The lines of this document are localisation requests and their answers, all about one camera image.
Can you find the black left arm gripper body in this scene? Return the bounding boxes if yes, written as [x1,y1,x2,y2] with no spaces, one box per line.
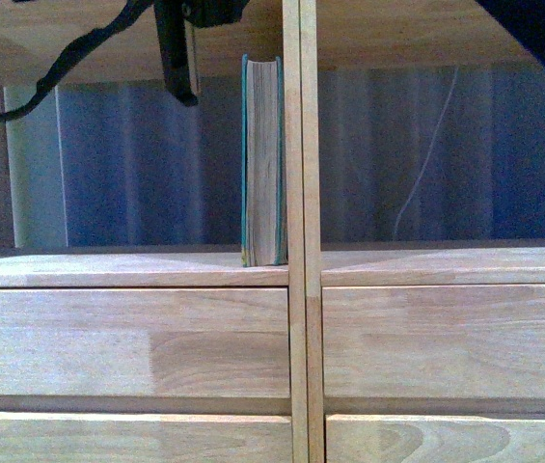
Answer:
[153,0,248,27]

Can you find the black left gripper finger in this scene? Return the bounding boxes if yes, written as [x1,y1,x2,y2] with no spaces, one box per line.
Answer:
[154,9,199,105]

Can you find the right wooden shelf unit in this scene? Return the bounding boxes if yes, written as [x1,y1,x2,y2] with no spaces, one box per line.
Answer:
[286,1,545,462]

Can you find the wooden shelf unit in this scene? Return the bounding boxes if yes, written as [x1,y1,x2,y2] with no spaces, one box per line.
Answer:
[0,1,309,462]
[286,1,545,462]

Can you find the left wooden shelf unit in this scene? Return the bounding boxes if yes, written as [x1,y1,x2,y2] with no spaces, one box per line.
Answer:
[0,1,309,462]

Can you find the green cover thick book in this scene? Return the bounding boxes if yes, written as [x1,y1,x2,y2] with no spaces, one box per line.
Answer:
[241,55,288,267]

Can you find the translucent plastic curtain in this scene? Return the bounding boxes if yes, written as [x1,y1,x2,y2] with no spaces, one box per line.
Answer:
[7,67,545,248]

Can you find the left upper wooden drawer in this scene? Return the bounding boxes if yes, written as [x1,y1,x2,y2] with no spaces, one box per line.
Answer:
[0,288,289,398]

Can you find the wooden drawer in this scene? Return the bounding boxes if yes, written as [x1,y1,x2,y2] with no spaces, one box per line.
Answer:
[323,285,545,399]
[326,415,545,462]
[0,412,293,462]
[0,288,289,398]

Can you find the right lower wooden drawer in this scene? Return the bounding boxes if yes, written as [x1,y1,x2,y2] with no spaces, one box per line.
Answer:
[326,415,545,462]

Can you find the left lower wooden drawer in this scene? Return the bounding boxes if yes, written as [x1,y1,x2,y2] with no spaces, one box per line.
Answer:
[0,412,293,462]

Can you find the right upper wooden drawer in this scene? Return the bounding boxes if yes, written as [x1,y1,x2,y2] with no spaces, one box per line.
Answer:
[323,285,545,399]

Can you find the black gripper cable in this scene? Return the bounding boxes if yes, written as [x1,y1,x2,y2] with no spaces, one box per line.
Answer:
[0,0,157,122]

